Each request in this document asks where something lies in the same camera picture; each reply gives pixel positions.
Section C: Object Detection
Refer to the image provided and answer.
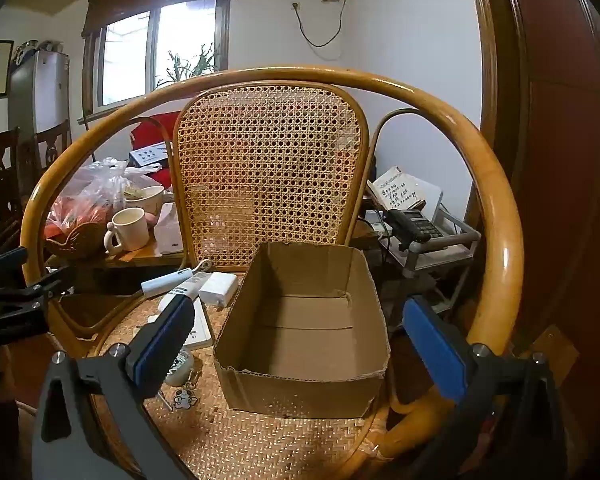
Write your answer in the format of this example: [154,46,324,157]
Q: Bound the brown cardboard box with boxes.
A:
[212,241,391,420]

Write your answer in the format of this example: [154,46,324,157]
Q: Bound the silver refrigerator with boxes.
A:
[7,50,71,161]

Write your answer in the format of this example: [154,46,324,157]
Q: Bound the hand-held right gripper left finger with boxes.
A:
[31,295,197,480]

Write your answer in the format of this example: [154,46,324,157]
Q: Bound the white plastic bag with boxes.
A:
[122,161,164,184]

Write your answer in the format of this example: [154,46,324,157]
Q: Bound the dark red wooden door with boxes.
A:
[495,0,600,411]

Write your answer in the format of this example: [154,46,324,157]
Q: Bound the red upholstered seat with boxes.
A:
[130,112,181,188]

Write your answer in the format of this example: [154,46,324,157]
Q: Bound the rear cream mug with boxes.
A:
[124,185,166,217]

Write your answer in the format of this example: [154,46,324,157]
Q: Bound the white handheld device with strap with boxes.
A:
[141,259,213,297]

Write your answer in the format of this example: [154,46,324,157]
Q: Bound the white squeeze tube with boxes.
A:
[157,272,211,313]

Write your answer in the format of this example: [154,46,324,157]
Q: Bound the black desk telephone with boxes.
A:
[382,208,446,251]

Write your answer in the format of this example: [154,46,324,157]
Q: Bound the cartoon dog earphone case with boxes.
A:
[160,347,202,413]

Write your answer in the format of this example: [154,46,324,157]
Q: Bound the black hanging cable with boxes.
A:
[292,0,348,48]

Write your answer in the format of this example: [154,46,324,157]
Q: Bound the white tissue carton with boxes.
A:
[152,202,185,256]

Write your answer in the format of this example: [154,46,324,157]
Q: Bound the white card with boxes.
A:
[145,307,215,351]

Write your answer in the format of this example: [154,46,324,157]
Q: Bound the rattan cane armchair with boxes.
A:
[20,65,526,480]

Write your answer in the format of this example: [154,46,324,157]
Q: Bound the wooden side table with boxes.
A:
[45,235,186,291]

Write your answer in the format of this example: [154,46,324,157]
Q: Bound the white plastic block device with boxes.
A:
[199,272,239,307]

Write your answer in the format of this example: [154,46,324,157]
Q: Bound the handwritten notebook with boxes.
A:
[370,166,428,211]

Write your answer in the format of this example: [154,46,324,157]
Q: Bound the grey pipe rack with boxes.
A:
[375,210,483,321]

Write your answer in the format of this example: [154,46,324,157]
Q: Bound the clear plastic bag red contents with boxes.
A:
[44,157,128,238]

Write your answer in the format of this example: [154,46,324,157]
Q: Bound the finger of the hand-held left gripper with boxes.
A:
[0,247,29,273]
[7,266,77,306]

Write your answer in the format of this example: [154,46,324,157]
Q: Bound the wooden door frame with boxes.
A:
[465,0,498,221]

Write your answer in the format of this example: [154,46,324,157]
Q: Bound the white box with dark dots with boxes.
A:
[128,142,173,168]

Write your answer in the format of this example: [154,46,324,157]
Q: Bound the white electronic box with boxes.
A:
[362,210,393,238]

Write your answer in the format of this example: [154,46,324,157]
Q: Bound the dark wooden dining chair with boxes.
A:
[0,127,23,256]
[20,120,73,196]

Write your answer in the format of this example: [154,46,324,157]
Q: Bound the cream ceramic mug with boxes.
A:
[103,207,153,256]

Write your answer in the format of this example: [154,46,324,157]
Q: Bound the window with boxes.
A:
[82,0,231,121]

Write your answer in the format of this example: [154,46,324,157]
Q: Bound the green potted plant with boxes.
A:
[155,42,216,88]

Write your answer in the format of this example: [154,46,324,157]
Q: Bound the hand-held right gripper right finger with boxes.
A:
[401,294,569,480]

